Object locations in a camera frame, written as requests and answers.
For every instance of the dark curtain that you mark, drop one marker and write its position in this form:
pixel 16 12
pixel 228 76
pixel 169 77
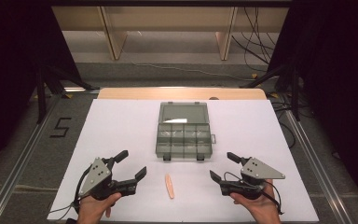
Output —
pixel 338 62
pixel 9 62

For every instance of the person's left hand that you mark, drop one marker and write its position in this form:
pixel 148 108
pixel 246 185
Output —
pixel 90 207

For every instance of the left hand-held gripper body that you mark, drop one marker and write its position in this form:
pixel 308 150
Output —
pixel 97 174

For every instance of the aluminium floor rail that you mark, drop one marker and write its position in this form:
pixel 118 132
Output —
pixel 15 168
pixel 320 174

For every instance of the white table cover sheet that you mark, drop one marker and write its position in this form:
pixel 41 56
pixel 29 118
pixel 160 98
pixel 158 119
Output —
pixel 121 130

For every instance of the clear plastic compartment box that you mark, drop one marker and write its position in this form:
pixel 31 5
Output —
pixel 184 130

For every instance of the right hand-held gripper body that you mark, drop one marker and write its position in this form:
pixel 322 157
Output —
pixel 256 172

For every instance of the light wooden bench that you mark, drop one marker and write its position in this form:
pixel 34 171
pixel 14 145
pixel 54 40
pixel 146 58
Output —
pixel 167 21

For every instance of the peach-coloured flat stick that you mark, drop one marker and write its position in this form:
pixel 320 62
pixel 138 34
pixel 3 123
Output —
pixel 169 186

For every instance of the black metal stand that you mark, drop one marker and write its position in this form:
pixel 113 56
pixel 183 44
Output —
pixel 42 93
pixel 293 90

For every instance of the person's right hand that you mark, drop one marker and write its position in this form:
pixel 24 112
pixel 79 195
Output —
pixel 259 208

